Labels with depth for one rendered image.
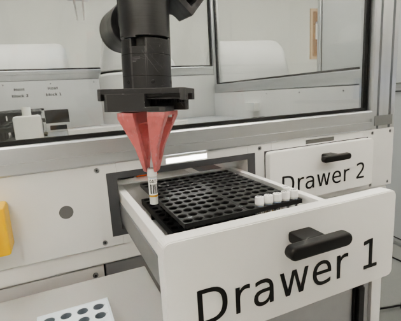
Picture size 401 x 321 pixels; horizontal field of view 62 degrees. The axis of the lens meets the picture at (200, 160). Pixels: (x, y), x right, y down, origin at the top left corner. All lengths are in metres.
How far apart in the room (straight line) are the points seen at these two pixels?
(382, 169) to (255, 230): 0.65
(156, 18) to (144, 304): 0.38
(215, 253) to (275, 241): 0.07
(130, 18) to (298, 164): 0.47
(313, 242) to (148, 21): 0.28
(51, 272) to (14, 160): 0.20
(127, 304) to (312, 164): 0.46
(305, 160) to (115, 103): 0.46
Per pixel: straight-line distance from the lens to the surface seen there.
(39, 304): 0.59
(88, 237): 0.61
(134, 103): 0.38
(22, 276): 0.64
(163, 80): 0.39
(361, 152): 0.85
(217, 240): 0.32
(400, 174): 2.50
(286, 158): 0.71
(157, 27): 0.39
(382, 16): 0.92
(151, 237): 0.41
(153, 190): 0.42
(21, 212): 0.59
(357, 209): 0.42
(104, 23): 0.48
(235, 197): 0.50
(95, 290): 0.59
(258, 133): 0.69
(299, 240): 0.34
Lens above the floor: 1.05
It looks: 11 degrees down
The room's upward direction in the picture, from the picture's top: 3 degrees counter-clockwise
